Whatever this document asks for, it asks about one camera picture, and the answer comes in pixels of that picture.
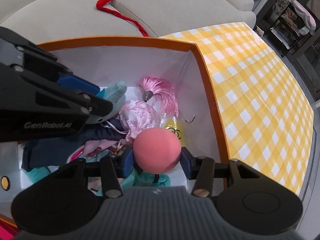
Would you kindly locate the pink fluffy cloth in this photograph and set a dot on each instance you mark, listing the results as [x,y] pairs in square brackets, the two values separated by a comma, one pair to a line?
[128,119]

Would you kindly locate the beige sofa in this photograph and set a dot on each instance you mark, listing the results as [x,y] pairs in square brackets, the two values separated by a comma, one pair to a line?
[41,21]

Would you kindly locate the black shelf unit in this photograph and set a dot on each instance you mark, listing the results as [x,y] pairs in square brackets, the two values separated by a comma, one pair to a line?
[293,25]

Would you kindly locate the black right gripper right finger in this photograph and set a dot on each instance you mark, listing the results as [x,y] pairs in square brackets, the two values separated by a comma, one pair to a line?
[201,170]

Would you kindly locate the red ribbon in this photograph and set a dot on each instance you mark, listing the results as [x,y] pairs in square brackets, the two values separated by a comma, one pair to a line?
[124,10]

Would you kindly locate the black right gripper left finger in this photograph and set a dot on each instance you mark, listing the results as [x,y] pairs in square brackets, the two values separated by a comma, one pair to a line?
[113,168]

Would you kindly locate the grey navy clothing bundle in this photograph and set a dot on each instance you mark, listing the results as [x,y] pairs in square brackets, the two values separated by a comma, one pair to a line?
[55,151]

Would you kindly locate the yellow checkered tablecloth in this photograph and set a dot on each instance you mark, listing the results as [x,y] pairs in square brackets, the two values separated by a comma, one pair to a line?
[266,118]

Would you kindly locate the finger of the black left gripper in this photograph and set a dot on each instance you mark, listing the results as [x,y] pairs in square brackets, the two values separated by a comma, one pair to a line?
[73,82]

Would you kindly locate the pink sponge ball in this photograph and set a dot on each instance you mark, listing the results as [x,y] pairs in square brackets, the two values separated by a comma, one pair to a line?
[156,150]

